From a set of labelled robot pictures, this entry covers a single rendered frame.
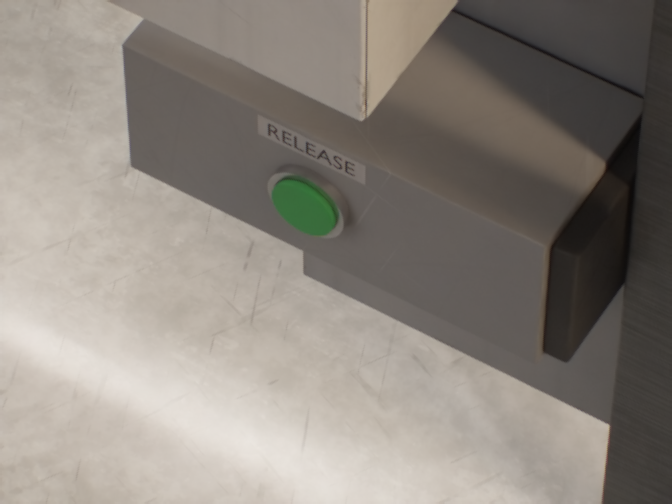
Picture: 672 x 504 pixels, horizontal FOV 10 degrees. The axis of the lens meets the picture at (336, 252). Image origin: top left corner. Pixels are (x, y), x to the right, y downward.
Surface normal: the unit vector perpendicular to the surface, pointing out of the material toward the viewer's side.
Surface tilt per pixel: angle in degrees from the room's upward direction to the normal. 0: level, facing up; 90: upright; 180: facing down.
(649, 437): 90
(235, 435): 0
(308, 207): 90
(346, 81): 90
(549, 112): 0
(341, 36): 90
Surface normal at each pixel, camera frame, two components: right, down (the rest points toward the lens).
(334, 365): 0.00, -0.60
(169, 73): -0.52, 0.68
